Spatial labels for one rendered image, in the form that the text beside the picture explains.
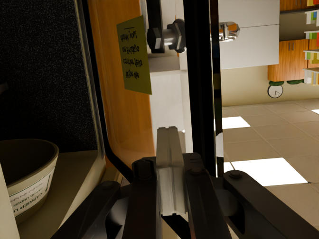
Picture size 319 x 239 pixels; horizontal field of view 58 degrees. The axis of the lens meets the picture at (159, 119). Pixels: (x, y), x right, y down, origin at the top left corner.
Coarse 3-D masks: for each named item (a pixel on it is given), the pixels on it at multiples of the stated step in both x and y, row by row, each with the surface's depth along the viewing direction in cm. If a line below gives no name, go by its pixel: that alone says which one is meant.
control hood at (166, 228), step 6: (108, 168) 50; (114, 168) 50; (108, 174) 48; (114, 174) 48; (120, 174) 49; (102, 180) 47; (108, 180) 46; (114, 180) 46; (120, 180) 47; (162, 222) 45; (162, 228) 44; (168, 228) 45; (162, 234) 43; (168, 234) 44; (174, 234) 45
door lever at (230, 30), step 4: (220, 24) 24; (224, 24) 23; (228, 24) 23; (232, 24) 24; (236, 24) 24; (220, 28) 23; (224, 28) 23; (228, 28) 23; (232, 28) 24; (236, 28) 24; (220, 32) 23; (224, 32) 23; (228, 32) 23; (232, 32) 24; (236, 32) 24; (220, 36) 24; (224, 36) 24; (228, 36) 24; (232, 36) 24; (236, 36) 24; (220, 40) 24; (224, 40) 24; (228, 40) 24; (232, 40) 24
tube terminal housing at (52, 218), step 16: (80, 32) 42; (96, 128) 47; (64, 160) 45; (80, 160) 45; (96, 160) 45; (0, 176) 20; (64, 176) 40; (80, 176) 39; (96, 176) 44; (0, 192) 19; (48, 192) 36; (64, 192) 35; (80, 192) 36; (0, 208) 19; (48, 208) 32; (64, 208) 32; (0, 224) 19; (16, 224) 21; (32, 224) 29; (48, 224) 29
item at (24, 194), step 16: (0, 144) 40; (16, 144) 40; (32, 144) 39; (48, 144) 37; (0, 160) 39; (16, 160) 39; (32, 160) 39; (48, 160) 36; (16, 176) 39; (32, 176) 28; (48, 176) 31; (16, 192) 27; (32, 192) 29; (16, 208) 28; (32, 208) 30
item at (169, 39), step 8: (152, 0) 21; (160, 0) 20; (152, 8) 21; (160, 8) 20; (152, 16) 21; (160, 16) 20; (152, 24) 22; (160, 24) 20; (168, 24) 22; (176, 24) 21; (152, 32) 21; (160, 32) 21; (168, 32) 21; (176, 32) 21; (152, 40) 21; (160, 40) 21; (168, 40) 21; (176, 40) 22; (152, 48) 21; (160, 48) 21; (176, 48) 22
